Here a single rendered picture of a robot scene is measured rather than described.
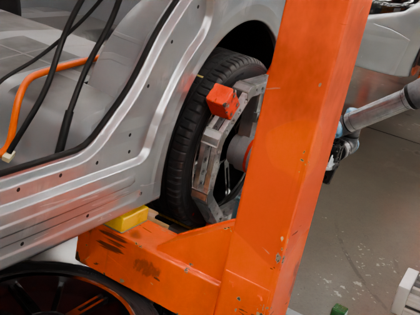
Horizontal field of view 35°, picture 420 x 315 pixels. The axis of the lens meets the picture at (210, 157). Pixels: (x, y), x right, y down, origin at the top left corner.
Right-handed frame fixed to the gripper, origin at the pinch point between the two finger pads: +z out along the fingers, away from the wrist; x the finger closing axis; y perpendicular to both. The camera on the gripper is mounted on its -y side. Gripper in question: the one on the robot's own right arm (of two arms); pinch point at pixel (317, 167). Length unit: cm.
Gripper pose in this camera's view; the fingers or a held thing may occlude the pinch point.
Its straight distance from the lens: 250.6
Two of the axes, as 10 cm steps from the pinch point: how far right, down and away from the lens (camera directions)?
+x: 8.4, 3.4, -4.2
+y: 1.9, -9.2, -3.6
